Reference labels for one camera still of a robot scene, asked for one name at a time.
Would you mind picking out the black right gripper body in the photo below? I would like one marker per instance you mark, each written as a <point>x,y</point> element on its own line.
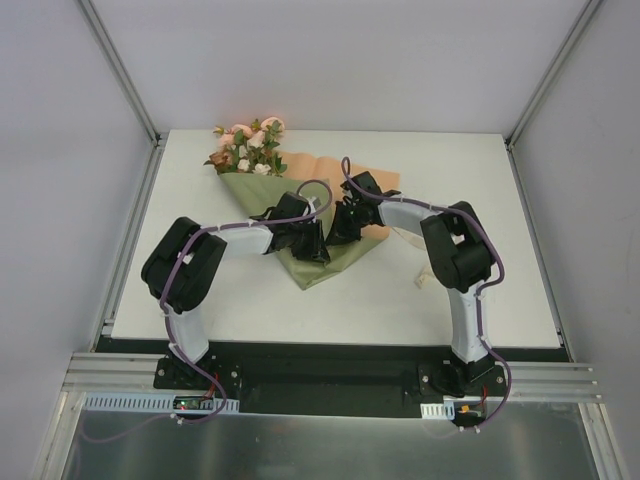
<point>345,225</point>

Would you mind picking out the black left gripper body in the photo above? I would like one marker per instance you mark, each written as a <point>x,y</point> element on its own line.
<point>310,241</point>

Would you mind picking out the cream rose flower branch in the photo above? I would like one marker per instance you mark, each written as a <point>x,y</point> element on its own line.
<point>258,154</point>

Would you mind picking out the brown rose flower branch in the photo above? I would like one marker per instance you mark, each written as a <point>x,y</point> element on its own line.
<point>221,161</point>

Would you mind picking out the pink rose flower branch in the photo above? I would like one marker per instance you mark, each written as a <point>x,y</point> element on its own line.
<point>225,135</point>

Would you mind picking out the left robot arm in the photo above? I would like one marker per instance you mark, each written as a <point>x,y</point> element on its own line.
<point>180,270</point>

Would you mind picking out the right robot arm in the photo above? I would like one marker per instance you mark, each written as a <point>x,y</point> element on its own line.
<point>461,258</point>

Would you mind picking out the cream ribbon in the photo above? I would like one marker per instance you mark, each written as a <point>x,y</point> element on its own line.
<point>425,274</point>

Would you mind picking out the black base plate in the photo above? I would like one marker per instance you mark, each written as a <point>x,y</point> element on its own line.
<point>381,381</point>

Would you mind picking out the right white cable duct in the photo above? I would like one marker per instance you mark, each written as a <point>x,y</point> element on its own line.
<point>450,410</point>

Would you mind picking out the white cable duct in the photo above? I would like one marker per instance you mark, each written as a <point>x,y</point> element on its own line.
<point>159,403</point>
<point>450,410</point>

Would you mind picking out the left aluminium frame post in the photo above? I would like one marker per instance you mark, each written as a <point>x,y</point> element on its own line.
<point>108,49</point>

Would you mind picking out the aluminium frame post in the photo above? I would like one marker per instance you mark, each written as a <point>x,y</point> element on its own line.
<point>574,36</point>
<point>108,49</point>

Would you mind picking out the aluminium front rail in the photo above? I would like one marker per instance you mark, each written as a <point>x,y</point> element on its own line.
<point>532,381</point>

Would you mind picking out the left white cable duct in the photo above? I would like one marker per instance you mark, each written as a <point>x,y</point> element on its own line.
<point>159,403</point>

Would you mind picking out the right aluminium frame post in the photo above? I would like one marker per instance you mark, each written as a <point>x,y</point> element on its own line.
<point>574,36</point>

